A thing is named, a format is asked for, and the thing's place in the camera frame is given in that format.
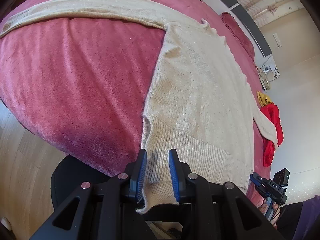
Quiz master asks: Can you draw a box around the cream knit sweater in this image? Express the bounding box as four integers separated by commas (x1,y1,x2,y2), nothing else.
0,0,279,214

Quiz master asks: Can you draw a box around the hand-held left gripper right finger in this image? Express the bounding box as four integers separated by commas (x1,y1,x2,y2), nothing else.
168,149,285,240

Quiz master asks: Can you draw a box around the red garment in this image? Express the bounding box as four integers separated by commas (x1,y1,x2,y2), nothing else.
260,103,284,167

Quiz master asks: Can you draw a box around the yellow garment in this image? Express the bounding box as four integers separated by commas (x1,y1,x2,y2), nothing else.
257,91,273,108

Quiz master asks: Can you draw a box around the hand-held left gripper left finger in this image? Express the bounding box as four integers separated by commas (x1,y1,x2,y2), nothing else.
29,149,148,240

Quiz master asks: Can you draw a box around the grey headboard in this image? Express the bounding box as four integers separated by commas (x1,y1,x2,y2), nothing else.
197,0,273,57

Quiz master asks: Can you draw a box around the person's right hand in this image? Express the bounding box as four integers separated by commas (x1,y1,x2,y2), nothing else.
259,201,280,228

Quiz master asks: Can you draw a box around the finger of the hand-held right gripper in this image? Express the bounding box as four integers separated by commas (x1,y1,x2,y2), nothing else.
249,172,263,188

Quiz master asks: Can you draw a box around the dark pink pillow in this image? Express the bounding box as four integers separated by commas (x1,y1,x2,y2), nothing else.
220,12,255,63

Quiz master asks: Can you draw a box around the pink bed blanket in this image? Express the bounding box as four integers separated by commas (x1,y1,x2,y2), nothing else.
0,0,273,205

